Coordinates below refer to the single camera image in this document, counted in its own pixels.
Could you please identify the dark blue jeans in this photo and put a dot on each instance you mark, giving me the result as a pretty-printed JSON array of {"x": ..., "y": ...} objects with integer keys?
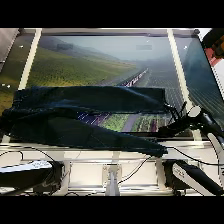
[{"x": 66, "y": 130}]

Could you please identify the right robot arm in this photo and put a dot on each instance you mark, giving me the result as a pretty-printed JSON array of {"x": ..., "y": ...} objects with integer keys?
[{"x": 200, "y": 120}]

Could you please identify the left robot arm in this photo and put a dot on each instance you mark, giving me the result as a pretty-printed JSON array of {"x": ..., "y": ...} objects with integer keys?
[{"x": 23, "y": 175}]

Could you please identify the silver frame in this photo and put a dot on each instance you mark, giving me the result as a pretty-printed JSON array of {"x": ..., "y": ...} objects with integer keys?
[{"x": 113, "y": 166}]

